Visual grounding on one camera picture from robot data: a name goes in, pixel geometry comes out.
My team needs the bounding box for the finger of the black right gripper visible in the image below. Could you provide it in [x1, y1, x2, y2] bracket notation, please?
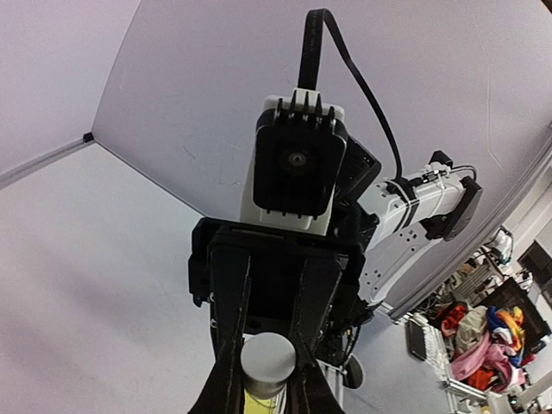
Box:
[209, 242, 251, 367]
[289, 257, 342, 367]

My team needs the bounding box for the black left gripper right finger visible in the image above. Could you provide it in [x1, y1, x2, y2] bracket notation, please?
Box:
[284, 359, 344, 414]

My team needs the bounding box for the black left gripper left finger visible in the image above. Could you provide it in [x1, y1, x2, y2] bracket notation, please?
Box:
[188, 344, 245, 414]

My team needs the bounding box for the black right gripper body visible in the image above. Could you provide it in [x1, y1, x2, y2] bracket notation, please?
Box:
[189, 217, 365, 319]

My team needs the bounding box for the grey nail polish cap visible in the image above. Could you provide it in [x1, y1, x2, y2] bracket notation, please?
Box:
[241, 332, 297, 399]

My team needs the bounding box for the yellow nail polish bottle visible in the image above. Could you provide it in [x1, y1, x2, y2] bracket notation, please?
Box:
[243, 386, 287, 414]

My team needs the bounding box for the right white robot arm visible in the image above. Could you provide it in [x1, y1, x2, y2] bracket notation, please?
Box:
[188, 133, 482, 366]

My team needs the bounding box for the pile of colourful clothes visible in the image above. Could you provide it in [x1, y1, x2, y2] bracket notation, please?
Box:
[440, 304, 526, 393]

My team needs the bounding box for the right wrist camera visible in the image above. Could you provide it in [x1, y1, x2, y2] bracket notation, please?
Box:
[240, 88, 348, 235]

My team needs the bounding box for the right black camera cable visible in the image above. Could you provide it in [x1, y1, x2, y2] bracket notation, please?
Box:
[297, 8, 405, 180]

